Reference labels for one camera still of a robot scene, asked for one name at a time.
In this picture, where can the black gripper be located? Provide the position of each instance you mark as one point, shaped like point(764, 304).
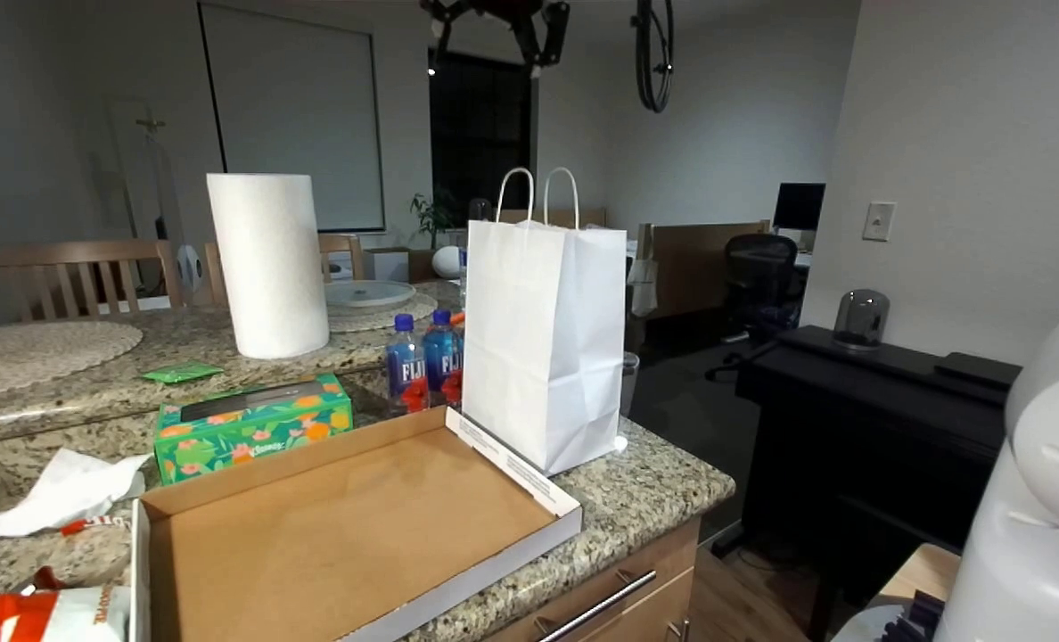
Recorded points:
point(539, 28)

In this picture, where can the white paper bag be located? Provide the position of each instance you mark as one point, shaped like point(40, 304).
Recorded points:
point(544, 326)

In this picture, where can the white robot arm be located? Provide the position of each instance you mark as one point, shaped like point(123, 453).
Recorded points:
point(942, 192)

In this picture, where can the computer monitor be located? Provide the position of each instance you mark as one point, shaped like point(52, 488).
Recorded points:
point(801, 206)

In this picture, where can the glass plate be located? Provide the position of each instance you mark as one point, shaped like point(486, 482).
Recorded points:
point(368, 295)

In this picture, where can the water bottle middle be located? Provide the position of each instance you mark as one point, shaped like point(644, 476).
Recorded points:
point(442, 355)

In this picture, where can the water bottle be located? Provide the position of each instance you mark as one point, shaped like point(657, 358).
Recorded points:
point(404, 363)
point(442, 355)

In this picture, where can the white paper towel roll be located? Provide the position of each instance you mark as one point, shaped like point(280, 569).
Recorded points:
point(270, 256)

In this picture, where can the black office chair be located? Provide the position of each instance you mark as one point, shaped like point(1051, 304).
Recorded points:
point(761, 300)

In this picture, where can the water bottle left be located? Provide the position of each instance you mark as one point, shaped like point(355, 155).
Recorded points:
point(404, 363)

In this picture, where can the green sponge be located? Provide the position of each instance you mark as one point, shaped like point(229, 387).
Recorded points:
point(181, 376)

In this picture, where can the green tissue box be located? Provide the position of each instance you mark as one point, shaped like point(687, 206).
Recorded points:
point(243, 427)

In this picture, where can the wooden chair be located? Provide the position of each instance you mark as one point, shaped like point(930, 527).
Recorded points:
point(85, 281)

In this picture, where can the cardboard tray box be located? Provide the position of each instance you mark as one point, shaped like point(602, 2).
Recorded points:
point(355, 541)

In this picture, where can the round woven placemat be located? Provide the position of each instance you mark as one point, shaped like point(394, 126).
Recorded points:
point(43, 351)

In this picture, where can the crumpled white napkin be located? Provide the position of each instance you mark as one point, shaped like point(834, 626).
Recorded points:
point(76, 491)

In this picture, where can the orange white wrapper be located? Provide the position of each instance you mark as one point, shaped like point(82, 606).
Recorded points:
point(47, 610)

